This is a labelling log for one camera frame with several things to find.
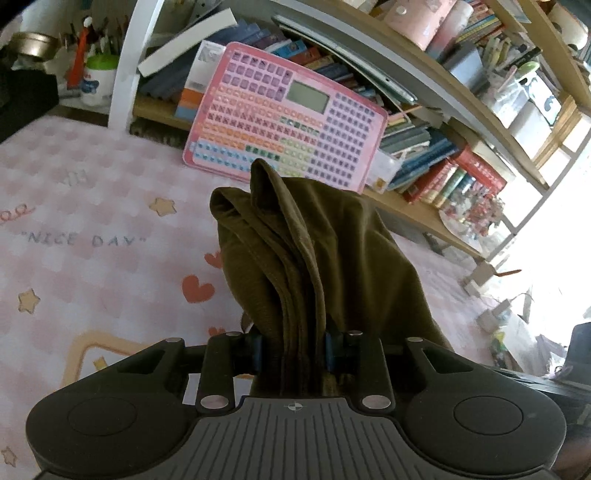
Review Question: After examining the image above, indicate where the dark olive green skirt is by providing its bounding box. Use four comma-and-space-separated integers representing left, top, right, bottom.
209, 160, 448, 397

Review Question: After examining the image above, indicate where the red boxed book set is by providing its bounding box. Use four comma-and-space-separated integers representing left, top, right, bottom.
402, 147, 507, 209

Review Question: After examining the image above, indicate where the pink keyboard learning tablet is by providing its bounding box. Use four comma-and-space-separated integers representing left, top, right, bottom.
182, 42, 388, 192

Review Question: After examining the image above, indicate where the orange and white box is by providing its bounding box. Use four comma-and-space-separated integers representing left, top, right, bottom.
175, 40, 225, 122

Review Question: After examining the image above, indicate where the white cup with green lid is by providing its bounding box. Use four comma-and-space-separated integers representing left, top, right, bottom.
80, 54, 119, 107

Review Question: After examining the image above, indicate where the red bottle figurine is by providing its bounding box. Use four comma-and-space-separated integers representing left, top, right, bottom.
67, 16, 93, 90

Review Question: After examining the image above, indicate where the white slanted book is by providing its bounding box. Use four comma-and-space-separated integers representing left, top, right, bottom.
137, 8, 238, 77

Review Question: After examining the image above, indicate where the pink cylindrical container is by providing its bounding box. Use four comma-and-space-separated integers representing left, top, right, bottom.
384, 0, 456, 51

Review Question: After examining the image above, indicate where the metal bowl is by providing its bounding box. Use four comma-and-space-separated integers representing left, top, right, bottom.
8, 32, 60, 61

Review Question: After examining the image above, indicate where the white shelf post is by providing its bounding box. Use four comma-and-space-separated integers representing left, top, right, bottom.
107, 0, 164, 133

